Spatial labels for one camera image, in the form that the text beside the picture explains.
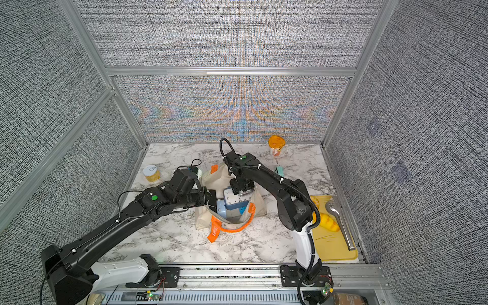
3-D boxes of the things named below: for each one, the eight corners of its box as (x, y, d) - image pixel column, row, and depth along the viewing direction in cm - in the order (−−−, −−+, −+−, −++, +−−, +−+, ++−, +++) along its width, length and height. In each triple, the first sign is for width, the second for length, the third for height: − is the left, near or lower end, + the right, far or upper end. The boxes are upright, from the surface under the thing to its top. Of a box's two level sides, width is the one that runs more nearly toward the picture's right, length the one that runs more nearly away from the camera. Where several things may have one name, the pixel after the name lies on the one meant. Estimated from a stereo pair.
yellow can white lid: (145, 182, 103) (141, 176, 99) (149, 171, 108) (145, 164, 104) (158, 182, 103) (154, 176, 99) (161, 171, 108) (158, 164, 104)
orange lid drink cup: (269, 155, 113) (271, 146, 107) (268, 144, 119) (269, 135, 113) (283, 156, 113) (286, 146, 107) (281, 144, 119) (283, 135, 113)
